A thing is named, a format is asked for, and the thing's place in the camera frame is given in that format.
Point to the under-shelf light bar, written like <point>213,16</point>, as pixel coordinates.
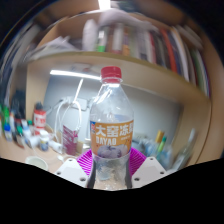
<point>75,74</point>

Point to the magenta carton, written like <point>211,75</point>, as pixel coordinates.
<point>70,140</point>

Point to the white bottle blue label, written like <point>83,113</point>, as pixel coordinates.
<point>8,133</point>

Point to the yellow-capped glass bottle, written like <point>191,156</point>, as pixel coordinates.
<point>158,140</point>

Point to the wooden shelf unit with books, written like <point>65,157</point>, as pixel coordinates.
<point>140,76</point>

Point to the tall clear glass bottle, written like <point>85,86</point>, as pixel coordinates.
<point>185,151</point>

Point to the clear drink bottle red cap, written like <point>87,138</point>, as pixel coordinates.
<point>111,133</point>

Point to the white pill bottle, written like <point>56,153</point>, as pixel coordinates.
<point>44,141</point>

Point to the green box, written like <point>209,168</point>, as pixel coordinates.
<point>5,118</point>

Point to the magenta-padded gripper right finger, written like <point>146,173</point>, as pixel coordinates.
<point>148,171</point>

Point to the ceiling light tube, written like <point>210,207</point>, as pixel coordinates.
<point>104,4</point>

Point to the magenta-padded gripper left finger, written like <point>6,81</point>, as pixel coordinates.
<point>71,171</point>

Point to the red and white canister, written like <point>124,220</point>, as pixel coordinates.
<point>40,121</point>

